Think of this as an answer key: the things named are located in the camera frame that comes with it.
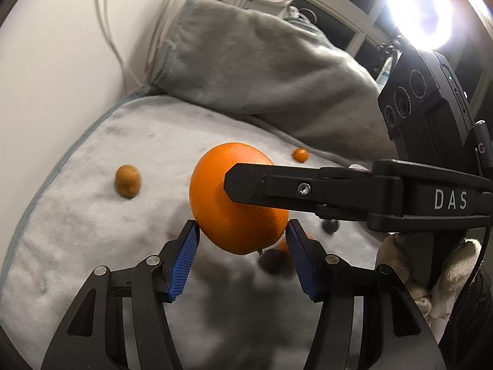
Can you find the person's right forearm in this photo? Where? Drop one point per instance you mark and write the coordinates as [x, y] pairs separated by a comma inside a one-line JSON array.
[[473, 327]]

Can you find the brown kiwi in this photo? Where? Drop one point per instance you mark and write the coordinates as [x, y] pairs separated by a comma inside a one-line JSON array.
[[128, 181]]

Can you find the black tripod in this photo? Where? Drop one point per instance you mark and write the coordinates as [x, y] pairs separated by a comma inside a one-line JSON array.
[[391, 52]]

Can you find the grey fleece blanket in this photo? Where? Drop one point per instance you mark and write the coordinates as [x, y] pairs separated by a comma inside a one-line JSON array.
[[77, 239]]

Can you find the grey fleece cushion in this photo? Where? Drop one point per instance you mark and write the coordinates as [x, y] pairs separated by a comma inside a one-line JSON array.
[[250, 65]]

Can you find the dark round fruit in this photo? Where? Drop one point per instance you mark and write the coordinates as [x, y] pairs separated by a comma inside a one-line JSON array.
[[330, 226], [271, 261]]

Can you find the white window frame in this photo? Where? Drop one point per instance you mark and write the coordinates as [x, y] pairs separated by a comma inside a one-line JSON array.
[[346, 21]]

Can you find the large orange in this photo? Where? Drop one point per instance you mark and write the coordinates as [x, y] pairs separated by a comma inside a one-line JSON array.
[[215, 208]]

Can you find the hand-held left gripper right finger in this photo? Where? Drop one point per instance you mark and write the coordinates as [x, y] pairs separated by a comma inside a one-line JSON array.
[[302, 266]]

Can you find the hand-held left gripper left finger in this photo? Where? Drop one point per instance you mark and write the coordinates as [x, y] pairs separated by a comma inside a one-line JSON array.
[[185, 262]]

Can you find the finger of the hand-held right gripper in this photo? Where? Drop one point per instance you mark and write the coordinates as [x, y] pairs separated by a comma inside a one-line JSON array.
[[269, 185]]

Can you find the person's right hand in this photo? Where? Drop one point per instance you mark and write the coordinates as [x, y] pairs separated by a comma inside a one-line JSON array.
[[460, 273]]

